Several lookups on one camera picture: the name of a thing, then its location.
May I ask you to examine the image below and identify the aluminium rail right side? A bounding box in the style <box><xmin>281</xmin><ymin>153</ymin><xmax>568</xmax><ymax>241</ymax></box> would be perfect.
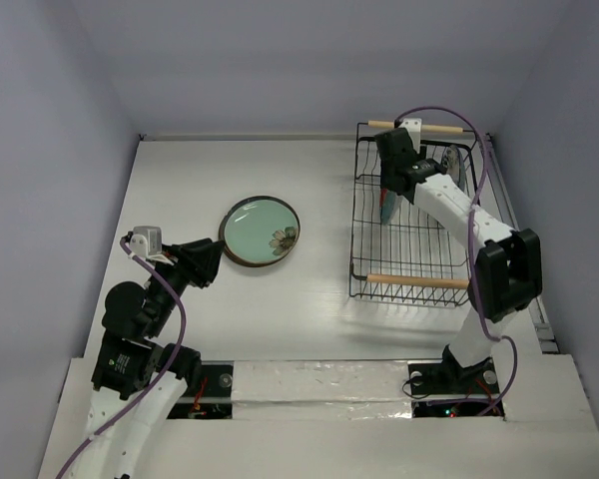
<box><xmin>480</xmin><ymin>133</ymin><xmax>558</xmax><ymax>354</ymax></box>

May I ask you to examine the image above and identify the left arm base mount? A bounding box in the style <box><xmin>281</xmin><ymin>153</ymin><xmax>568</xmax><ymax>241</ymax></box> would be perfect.
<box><xmin>168</xmin><ymin>362</ymin><xmax>234</xmax><ymax>420</ymax></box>

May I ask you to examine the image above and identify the black wire dish rack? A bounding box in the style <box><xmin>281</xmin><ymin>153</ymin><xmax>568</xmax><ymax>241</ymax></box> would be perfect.
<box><xmin>348</xmin><ymin>123</ymin><xmax>469</xmax><ymax>307</ymax></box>

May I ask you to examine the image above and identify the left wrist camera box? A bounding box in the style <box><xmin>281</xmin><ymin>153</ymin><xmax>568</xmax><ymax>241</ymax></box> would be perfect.
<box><xmin>129</xmin><ymin>226</ymin><xmax>163</xmax><ymax>260</ymax></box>

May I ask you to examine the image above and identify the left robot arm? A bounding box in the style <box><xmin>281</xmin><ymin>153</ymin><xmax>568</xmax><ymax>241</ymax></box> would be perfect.
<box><xmin>70</xmin><ymin>227</ymin><xmax>225</xmax><ymax>478</ymax></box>

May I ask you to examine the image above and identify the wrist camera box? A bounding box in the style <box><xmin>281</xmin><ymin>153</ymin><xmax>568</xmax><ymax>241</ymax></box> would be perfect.
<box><xmin>393</xmin><ymin>118</ymin><xmax>423</xmax><ymax>152</ymax></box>
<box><xmin>129</xmin><ymin>226</ymin><xmax>163</xmax><ymax>260</ymax></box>

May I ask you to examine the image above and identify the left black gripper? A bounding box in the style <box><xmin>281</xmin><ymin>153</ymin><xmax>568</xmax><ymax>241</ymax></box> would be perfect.
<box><xmin>147</xmin><ymin>236</ymin><xmax>225</xmax><ymax>333</ymax></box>

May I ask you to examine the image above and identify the red and teal plate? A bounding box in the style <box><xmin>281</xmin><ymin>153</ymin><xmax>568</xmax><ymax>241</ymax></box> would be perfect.
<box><xmin>379</xmin><ymin>188</ymin><xmax>400</xmax><ymax>226</ymax></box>

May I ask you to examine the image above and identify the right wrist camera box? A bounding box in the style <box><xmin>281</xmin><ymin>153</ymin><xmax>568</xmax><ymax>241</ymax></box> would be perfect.
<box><xmin>393</xmin><ymin>118</ymin><xmax>423</xmax><ymax>152</ymax></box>

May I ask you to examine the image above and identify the silver foil strip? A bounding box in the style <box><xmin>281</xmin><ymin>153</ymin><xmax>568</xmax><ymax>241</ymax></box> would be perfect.
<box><xmin>231</xmin><ymin>360</ymin><xmax>412</xmax><ymax>421</ymax></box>

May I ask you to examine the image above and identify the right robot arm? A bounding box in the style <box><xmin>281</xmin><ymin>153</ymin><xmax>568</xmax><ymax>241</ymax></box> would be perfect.
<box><xmin>374</xmin><ymin>128</ymin><xmax>543</xmax><ymax>396</ymax></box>

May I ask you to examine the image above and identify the grey tree pattern plate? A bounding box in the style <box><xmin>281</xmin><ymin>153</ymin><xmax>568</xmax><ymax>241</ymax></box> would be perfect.
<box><xmin>441</xmin><ymin>145</ymin><xmax>467</xmax><ymax>192</ymax></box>

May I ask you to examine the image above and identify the dark teal blossom plate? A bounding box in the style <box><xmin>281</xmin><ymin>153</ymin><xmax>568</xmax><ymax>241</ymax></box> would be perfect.
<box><xmin>218</xmin><ymin>195</ymin><xmax>301</xmax><ymax>266</ymax></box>

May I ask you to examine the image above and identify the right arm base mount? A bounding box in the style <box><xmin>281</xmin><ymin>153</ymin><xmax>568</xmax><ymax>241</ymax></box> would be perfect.
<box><xmin>402</xmin><ymin>362</ymin><xmax>504</xmax><ymax>418</ymax></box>

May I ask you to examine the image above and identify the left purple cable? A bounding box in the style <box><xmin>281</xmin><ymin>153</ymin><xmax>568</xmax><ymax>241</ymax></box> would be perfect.
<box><xmin>54</xmin><ymin>234</ymin><xmax>189</xmax><ymax>479</ymax></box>

